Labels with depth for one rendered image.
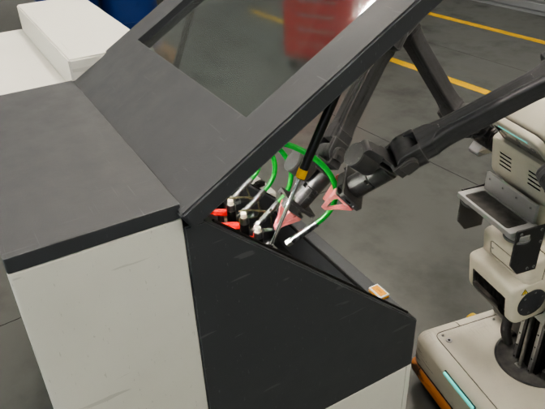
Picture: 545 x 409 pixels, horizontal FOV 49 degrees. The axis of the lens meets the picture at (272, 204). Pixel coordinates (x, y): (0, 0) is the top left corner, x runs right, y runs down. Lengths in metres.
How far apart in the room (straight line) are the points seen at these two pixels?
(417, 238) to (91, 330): 2.67
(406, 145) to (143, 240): 0.64
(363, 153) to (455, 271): 2.07
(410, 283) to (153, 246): 2.31
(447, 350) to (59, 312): 1.75
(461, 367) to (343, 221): 1.47
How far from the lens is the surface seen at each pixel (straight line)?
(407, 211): 3.75
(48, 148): 1.25
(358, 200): 1.42
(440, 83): 1.83
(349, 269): 1.71
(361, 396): 1.63
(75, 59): 1.60
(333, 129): 1.56
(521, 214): 1.87
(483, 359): 2.47
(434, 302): 3.10
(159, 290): 1.06
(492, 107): 1.33
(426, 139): 1.33
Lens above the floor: 2.01
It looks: 32 degrees down
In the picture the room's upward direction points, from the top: 2 degrees counter-clockwise
